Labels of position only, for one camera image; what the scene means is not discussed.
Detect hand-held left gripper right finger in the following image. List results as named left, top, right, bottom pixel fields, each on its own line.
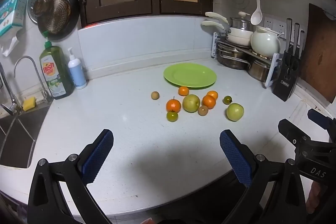
left=219, top=130, right=307, bottom=224

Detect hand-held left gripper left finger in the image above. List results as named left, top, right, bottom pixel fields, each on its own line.
left=28, top=129, right=114, bottom=224

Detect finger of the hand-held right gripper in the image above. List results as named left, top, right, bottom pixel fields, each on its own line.
left=307, top=108, right=336, bottom=144
left=278, top=118, right=313, bottom=154

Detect green apple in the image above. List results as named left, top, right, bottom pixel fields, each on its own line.
left=226, top=103, right=244, bottom=122
left=182, top=94, right=201, bottom=113

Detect orange tangerine with stem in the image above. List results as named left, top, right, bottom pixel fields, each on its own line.
left=166, top=96, right=182, bottom=113

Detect green plate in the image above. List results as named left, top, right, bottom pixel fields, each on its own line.
left=163, top=63, right=217, bottom=90

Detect person's right hand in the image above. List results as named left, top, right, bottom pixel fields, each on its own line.
left=306, top=182, right=328, bottom=214

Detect black knife block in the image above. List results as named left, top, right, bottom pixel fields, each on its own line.
left=272, top=49, right=302, bottom=102

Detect black kitchen scissors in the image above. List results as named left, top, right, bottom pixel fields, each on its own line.
left=287, top=61, right=298, bottom=75

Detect brown wooden cutting board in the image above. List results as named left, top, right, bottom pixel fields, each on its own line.
left=301, top=3, right=336, bottom=104

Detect metal pot rack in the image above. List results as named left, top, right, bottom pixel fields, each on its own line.
left=211, top=32, right=280, bottom=89

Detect small steel pot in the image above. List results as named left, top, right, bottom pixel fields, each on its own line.
left=247, top=59, right=271, bottom=82

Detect steel sink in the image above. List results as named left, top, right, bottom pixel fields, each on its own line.
left=0, top=106, right=50, bottom=169

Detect white blue pump bottle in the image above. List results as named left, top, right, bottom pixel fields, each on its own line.
left=67, top=47, right=87, bottom=90

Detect yellow sponge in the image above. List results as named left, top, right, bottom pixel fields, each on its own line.
left=22, top=97, right=37, bottom=111

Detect white ceramic pot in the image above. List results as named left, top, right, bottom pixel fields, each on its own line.
left=250, top=27, right=284, bottom=56

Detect large steel pot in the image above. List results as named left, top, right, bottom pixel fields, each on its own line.
left=217, top=47, right=250, bottom=70

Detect green dish soap bottle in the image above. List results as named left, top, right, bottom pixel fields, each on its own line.
left=39, top=30, right=75, bottom=100

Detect tall gooseneck steel faucet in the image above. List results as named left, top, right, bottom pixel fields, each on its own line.
left=14, top=55, right=53, bottom=104

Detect steel sink faucet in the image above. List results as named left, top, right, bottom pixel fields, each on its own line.
left=0, top=61, right=23, bottom=115

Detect white ladle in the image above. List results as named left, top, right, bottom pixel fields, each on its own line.
left=250, top=0, right=263, bottom=25

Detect steel pot with lid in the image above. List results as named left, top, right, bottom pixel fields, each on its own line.
left=230, top=11, right=254, bottom=30

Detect clear plastic bag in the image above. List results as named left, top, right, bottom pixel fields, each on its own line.
left=0, top=30, right=23, bottom=57

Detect black frying pan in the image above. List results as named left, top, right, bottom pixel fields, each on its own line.
left=37, top=0, right=80, bottom=41

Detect gold perforated strainer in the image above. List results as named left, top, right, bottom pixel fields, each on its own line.
left=49, top=0, right=72, bottom=33

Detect white teal cardboard box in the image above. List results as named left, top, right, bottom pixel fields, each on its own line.
left=0, top=0, right=29, bottom=38

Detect steel handle knife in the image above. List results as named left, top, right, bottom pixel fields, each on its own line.
left=286, top=18, right=293, bottom=51
left=299, top=30, right=305, bottom=56
left=293, top=23, right=300, bottom=56

